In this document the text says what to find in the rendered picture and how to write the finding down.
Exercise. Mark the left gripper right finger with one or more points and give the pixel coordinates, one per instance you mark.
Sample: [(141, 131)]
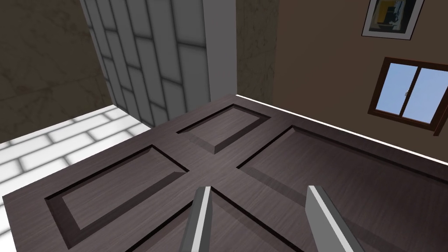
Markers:
[(323, 224)]

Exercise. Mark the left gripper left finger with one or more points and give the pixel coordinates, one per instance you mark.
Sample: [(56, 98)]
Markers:
[(198, 224)]

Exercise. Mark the dark brown panelled door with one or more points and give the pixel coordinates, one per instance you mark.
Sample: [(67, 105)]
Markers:
[(224, 168)]

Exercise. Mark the brown framed window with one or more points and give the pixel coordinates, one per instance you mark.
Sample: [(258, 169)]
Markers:
[(409, 92)]

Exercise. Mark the white framed wall picture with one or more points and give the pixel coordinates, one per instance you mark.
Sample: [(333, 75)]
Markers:
[(391, 16)]

